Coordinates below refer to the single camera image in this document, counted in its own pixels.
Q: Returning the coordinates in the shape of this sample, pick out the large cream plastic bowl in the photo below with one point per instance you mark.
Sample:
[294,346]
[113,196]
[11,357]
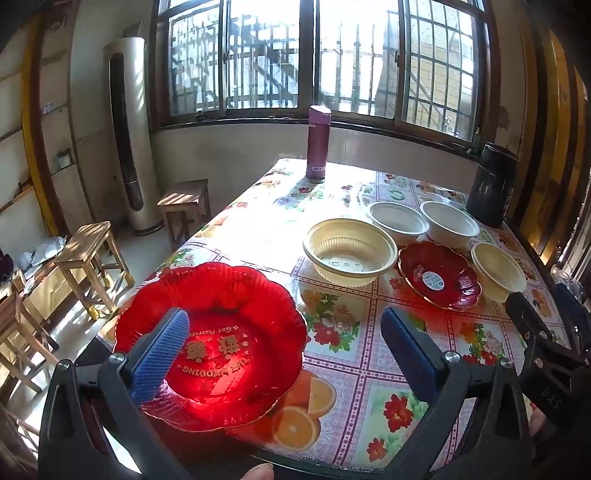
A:
[351,242]

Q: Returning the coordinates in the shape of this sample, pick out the dark wooden stool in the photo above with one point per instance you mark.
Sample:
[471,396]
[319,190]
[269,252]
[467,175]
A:
[184,196]

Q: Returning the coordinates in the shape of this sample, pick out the yellow wooden beam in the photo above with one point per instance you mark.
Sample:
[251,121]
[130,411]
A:
[34,138]

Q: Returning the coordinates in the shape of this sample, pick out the small red gold-rimmed plate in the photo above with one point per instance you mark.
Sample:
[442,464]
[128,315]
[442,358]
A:
[443,267]

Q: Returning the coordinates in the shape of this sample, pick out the small green bottle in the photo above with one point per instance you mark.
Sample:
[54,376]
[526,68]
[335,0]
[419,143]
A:
[476,138]

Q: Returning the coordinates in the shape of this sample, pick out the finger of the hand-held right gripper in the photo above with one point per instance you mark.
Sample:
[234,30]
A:
[526,314]
[572,314]

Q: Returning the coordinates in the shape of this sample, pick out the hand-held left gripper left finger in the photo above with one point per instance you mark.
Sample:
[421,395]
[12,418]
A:
[159,357]

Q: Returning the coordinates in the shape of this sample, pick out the white plastic bag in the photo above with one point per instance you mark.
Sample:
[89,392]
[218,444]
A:
[48,251]

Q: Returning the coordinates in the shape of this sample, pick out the large red plastic plate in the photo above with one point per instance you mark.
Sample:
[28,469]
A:
[240,323]

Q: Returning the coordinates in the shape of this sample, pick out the purple thermos bottle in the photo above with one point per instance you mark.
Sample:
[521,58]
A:
[317,143]

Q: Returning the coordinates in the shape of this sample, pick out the floral plastic tablecloth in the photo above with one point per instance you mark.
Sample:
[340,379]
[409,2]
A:
[351,392]

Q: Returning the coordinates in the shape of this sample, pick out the person's left hand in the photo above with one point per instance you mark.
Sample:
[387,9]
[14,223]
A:
[258,472]

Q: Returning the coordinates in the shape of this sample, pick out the brown framed barred window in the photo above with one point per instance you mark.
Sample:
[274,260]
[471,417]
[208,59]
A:
[314,60]

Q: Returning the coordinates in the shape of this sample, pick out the light wooden stool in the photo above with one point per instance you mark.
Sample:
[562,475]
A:
[14,318]
[87,240]

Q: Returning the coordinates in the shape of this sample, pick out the wall socket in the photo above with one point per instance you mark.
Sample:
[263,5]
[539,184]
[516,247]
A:
[63,159]

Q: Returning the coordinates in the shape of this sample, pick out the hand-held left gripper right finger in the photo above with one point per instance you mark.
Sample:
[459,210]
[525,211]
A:
[411,357]

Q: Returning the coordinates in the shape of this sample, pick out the standing air conditioner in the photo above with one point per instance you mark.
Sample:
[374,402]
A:
[134,138]

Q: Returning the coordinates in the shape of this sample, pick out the clear plastic bag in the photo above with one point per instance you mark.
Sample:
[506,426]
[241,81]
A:
[565,277]

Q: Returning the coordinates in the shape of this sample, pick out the person's right hand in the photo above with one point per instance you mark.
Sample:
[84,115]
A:
[537,423]

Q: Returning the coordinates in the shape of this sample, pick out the cardboard box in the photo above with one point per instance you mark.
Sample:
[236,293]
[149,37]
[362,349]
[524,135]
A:
[44,286]

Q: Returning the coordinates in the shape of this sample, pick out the dark cloth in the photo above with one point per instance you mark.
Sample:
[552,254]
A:
[4,267]

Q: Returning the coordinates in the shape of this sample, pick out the black electric kettle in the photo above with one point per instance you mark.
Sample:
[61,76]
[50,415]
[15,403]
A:
[491,184]

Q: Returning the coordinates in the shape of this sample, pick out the black dining table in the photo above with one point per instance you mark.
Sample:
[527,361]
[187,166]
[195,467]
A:
[221,451]

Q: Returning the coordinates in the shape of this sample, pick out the small cream plastic bowl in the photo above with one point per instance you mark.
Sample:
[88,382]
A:
[496,270]

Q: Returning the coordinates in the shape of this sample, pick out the white bowl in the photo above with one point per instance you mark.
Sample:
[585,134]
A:
[450,220]
[399,219]

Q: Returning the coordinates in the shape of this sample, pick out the brown wooden door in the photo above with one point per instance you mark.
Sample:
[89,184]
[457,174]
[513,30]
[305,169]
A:
[554,138]

